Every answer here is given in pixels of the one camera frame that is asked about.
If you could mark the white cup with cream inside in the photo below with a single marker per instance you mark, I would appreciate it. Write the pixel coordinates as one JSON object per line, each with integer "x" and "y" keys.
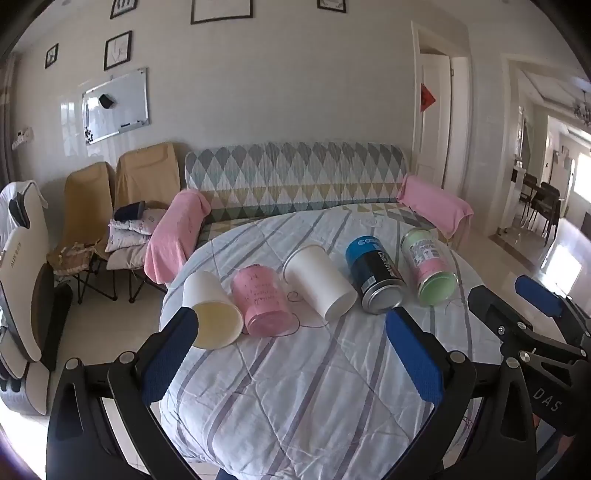
{"x": 203, "y": 291}

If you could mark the white door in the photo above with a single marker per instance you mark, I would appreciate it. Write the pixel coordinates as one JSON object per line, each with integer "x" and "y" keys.
{"x": 434, "y": 138}

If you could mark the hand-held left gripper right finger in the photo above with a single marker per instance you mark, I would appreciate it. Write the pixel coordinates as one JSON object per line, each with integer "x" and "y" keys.
{"x": 415, "y": 362}

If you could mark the whiteboard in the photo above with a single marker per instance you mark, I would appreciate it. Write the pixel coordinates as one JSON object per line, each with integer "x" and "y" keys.
{"x": 122, "y": 104}

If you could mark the sofa with diamond pattern cover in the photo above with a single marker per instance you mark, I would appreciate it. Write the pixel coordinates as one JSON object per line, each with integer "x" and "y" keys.
{"x": 286, "y": 177}

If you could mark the beige patterned cloth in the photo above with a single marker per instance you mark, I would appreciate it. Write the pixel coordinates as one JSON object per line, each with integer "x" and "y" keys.
{"x": 71, "y": 258}

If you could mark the green and pink cup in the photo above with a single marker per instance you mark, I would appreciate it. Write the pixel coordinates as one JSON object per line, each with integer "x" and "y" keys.
{"x": 427, "y": 263}

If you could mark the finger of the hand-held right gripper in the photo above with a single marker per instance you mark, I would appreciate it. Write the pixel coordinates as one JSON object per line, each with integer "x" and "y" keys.
{"x": 538, "y": 293}
{"x": 489, "y": 307}

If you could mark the pink towel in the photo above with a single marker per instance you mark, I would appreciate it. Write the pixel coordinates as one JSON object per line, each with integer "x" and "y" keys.
{"x": 171, "y": 235}
{"x": 434, "y": 205}

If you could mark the striped white blanket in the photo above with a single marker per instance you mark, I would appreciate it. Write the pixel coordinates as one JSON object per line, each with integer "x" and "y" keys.
{"x": 300, "y": 397}

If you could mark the medium black picture frame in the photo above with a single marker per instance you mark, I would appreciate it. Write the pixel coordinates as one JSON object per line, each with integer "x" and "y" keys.
{"x": 117, "y": 50}

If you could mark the blue and black metal cup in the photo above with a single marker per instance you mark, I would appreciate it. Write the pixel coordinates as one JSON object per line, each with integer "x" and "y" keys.
{"x": 375, "y": 270}

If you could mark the chandelier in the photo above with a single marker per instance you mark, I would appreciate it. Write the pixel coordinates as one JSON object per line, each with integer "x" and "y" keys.
{"x": 582, "y": 110}

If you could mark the stack of folded cushions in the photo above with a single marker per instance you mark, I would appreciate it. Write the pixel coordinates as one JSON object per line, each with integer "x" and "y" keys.
{"x": 138, "y": 226}

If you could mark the red door decoration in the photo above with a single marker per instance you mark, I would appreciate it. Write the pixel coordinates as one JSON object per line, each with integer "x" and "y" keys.
{"x": 427, "y": 98}

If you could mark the grey pillow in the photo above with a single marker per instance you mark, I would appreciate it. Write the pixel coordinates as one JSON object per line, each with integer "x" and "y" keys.
{"x": 127, "y": 258}

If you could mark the large black picture frame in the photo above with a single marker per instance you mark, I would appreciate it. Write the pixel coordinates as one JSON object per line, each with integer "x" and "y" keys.
{"x": 221, "y": 10}

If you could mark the small black picture frame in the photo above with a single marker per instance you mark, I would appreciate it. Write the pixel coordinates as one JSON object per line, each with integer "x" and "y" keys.
{"x": 51, "y": 56}

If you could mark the white massage chair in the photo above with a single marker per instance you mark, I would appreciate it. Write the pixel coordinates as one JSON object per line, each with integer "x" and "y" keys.
{"x": 23, "y": 286}

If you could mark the picture frame with dark print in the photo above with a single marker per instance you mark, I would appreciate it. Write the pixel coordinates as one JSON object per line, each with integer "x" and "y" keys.
{"x": 331, "y": 4}

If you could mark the black dining chair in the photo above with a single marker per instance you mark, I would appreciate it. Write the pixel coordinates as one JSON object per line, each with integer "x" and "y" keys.
{"x": 527, "y": 194}
{"x": 547, "y": 207}

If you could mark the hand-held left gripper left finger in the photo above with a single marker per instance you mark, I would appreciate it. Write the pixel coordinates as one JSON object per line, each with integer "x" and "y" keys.
{"x": 167, "y": 357}

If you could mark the white power strip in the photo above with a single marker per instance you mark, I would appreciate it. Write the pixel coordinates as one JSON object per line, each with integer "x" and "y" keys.
{"x": 22, "y": 137}

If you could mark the grey curtain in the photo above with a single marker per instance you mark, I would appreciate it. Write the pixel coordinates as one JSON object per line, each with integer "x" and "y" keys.
{"x": 7, "y": 120}

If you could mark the dark blue cushion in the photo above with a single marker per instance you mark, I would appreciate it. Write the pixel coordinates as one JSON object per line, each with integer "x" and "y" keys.
{"x": 129, "y": 211}

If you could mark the black whiteboard eraser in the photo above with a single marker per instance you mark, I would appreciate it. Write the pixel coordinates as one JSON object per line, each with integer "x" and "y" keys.
{"x": 106, "y": 101}

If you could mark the plain white paper cup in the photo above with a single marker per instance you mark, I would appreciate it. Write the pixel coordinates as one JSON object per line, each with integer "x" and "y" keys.
{"x": 314, "y": 272}

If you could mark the beige folding chair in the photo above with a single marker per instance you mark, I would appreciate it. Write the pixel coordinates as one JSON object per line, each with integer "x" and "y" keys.
{"x": 87, "y": 196}
{"x": 147, "y": 173}

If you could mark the picture frame with striped print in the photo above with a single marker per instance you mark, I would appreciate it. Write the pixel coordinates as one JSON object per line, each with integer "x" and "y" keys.
{"x": 123, "y": 7}

